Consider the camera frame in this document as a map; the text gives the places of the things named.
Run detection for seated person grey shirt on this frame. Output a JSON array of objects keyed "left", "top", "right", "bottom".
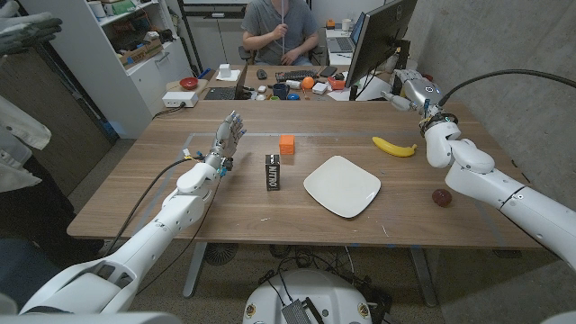
[{"left": 241, "top": 0, "right": 320, "bottom": 67}]

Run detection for black floor cable bundle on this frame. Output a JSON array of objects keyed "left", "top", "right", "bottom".
[{"left": 258, "top": 245, "right": 392, "bottom": 316}]

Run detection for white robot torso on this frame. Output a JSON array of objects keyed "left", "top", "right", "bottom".
[{"left": 242, "top": 268, "right": 374, "bottom": 324}]

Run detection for orange block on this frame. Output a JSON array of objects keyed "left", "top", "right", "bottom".
[{"left": 278, "top": 134, "right": 296, "bottom": 156}]

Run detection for black monitor stand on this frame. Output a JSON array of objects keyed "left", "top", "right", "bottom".
[{"left": 390, "top": 39, "right": 411, "bottom": 101}]

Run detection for dark red toy ball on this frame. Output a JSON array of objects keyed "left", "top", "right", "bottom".
[{"left": 431, "top": 188, "right": 454, "bottom": 208}]

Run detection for black computer monitor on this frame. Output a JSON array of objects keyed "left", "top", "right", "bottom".
[{"left": 345, "top": 0, "right": 419, "bottom": 89}]

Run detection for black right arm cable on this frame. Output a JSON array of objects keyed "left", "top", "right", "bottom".
[{"left": 438, "top": 68, "right": 576, "bottom": 108}]

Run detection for black floor fan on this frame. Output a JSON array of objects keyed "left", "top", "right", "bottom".
[{"left": 204, "top": 242, "right": 240, "bottom": 266}]

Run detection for thin white stick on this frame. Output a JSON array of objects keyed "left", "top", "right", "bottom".
[{"left": 279, "top": 0, "right": 286, "bottom": 55}]

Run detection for cardboard box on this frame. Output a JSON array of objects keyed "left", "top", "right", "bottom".
[{"left": 117, "top": 38, "right": 164, "bottom": 68}]

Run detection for white shelf cabinet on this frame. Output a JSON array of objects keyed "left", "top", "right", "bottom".
[{"left": 20, "top": 0, "right": 194, "bottom": 140}]

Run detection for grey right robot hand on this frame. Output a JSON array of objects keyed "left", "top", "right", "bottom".
[{"left": 381, "top": 67, "right": 446, "bottom": 120}]

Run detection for grey table leg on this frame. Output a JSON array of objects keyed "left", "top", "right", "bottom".
[
  {"left": 183, "top": 241, "right": 208, "bottom": 299},
  {"left": 408, "top": 247, "right": 438, "bottom": 308}
]

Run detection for standing person white coat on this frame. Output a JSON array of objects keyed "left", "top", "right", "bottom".
[{"left": 0, "top": 0, "right": 107, "bottom": 311}]

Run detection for white paper sheets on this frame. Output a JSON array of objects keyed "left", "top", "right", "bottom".
[{"left": 327, "top": 74, "right": 392, "bottom": 102}]

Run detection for white power box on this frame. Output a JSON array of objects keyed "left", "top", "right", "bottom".
[{"left": 161, "top": 91, "right": 199, "bottom": 109}]

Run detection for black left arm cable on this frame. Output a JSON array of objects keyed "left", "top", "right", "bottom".
[{"left": 105, "top": 155, "right": 206, "bottom": 262}]

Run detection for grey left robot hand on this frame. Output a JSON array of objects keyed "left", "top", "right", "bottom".
[{"left": 204, "top": 111, "right": 248, "bottom": 175}]

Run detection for yellow toy banana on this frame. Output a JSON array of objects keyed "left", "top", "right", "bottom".
[{"left": 372, "top": 136, "right": 419, "bottom": 158}]

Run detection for black keyboard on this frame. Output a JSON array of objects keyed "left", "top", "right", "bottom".
[{"left": 275, "top": 69, "right": 319, "bottom": 83}]

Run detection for grey ribbed module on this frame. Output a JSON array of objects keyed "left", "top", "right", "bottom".
[{"left": 281, "top": 296, "right": 325, "bottom": 324}]

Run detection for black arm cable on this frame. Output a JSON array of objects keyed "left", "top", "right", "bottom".
[
  {"left": 105, "top": 155, "right": 206, "bottom": 262},
  {"left": 438, "top": 68, "right": 576, "bottom": 108}
]

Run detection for black nitro box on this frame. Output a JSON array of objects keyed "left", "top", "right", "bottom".
[{"left": 265, "top": 154, "right": 282, "bottom": 192}]

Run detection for black laptop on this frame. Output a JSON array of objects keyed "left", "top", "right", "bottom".
[{"left": 203, "top": 65, "right": 248, "bottom": 101}]

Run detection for silver laptop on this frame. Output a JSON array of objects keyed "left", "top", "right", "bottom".
[{"left": 326, "top": 12, "right": 366, "bottom": 54}]

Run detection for white paper plate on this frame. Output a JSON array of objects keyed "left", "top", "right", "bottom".
[{"left": 302, "top": 155, "right": 383, "bottom": 220}]

